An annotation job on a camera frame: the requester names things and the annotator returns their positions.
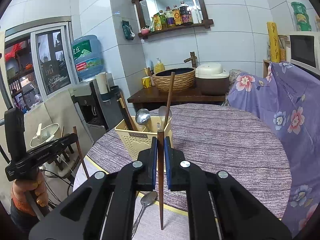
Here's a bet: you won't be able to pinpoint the bamboo faucet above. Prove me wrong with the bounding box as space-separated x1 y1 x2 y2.
184 51 197 68

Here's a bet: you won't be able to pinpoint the yellow mug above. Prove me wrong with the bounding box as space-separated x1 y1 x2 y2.
142 76 152 88

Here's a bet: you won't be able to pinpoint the woven basket basin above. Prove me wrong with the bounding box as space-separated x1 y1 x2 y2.
152 67 196 93

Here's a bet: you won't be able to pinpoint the yellow soap bottle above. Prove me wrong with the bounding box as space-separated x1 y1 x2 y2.
153 57 165 74

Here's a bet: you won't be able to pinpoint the cream plastic utensil holder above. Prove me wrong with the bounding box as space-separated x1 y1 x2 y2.
114 116 164 160

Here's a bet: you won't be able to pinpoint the blue water bottle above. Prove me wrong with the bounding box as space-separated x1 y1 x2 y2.
72 35 104 80

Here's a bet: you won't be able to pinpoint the wooden wall shelf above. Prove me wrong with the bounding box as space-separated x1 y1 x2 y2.
132 0 214 40

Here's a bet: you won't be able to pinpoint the brown wooden chopstick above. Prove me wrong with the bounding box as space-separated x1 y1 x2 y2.
73 126 89 179
157 129 164 230
167 72 175 108

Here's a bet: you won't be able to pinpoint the left hand orange glove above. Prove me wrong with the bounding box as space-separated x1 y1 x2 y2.
10 169 49 217

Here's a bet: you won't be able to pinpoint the white pot on stool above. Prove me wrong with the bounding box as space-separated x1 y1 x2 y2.
29 123 60 148

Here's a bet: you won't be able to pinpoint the white rice cooker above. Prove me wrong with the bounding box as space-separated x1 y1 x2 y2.
195 63 230 96

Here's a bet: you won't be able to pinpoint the dark wooden counter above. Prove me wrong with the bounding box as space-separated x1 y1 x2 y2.
127 87 226 110

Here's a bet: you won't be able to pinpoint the yellow roll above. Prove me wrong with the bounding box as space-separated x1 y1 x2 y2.
266 22 280 63

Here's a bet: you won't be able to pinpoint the green stacked cups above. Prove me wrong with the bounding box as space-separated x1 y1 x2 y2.
291 2 312 31

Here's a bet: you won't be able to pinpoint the dark wooden stool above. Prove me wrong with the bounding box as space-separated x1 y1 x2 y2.
40 148 79 179

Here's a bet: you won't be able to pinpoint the purple floral cloth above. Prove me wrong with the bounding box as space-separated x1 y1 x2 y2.
228 62 319 239

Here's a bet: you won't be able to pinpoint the white microwave oven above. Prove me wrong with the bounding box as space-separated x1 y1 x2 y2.
285 31 319 75

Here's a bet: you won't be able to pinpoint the stainless steel spoon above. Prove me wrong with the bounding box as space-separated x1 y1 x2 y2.
158 106 171 130
131 191 157 238

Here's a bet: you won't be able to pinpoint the water dispenser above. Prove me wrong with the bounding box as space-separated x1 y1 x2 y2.
69 72 123 142

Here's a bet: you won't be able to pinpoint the purple striped tablecloth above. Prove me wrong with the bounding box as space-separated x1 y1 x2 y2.
73 103 293 240

